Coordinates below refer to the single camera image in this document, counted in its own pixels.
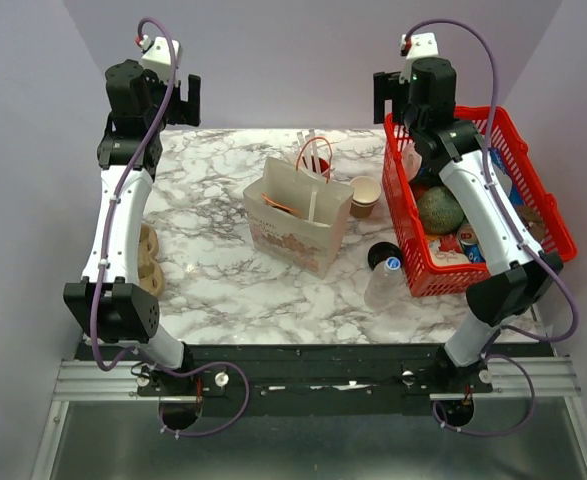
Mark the red straw cup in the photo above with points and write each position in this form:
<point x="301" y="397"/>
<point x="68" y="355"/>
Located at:
<point x="316" y="165"/>

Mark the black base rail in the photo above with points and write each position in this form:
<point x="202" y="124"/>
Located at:
<point x="316" y="380"/>

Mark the clear plastic water bottle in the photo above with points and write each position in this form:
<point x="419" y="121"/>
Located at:
<point x="385" y="282"/>

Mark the green melon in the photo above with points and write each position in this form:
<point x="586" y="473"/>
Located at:
<point x="439" y="211"/>

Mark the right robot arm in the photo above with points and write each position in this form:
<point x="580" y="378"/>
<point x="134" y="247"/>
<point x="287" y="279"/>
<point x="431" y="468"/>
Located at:
<point x="423" y="102"/>

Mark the red plastic basket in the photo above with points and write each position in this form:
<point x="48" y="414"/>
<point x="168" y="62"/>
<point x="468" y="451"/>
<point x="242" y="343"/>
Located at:
<point x="426" y="278"/>

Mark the stack of black lids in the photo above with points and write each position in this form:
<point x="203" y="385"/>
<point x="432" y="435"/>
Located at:
<point x="381" y="251"/>

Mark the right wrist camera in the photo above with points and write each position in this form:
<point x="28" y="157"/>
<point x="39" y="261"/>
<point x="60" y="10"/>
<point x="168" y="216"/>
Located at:
<point x="415" y="47"/>

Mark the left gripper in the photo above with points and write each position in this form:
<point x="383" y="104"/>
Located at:
<point x="185" y="112"/>

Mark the paper takeout bag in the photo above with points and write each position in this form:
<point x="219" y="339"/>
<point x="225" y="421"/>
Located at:
<point x="277" y="207"/>

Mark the cardboard cup carrier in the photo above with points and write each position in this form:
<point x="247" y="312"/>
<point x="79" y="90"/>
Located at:
<point x="151" y="276"/>

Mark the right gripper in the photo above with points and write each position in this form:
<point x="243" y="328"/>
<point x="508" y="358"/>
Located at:
<point x="386" y="84"/>

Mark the aluminium frame rail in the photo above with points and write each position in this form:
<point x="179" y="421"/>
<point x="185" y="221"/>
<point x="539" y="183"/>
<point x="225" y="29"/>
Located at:
<point x="548" y="377"/>

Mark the single white straw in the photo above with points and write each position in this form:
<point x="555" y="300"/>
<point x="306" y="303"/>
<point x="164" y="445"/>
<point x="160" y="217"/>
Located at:
<point x="313" y="204"/>

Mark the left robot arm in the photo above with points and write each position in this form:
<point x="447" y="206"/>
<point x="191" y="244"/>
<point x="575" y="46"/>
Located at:
<point x="108" y="302"/>

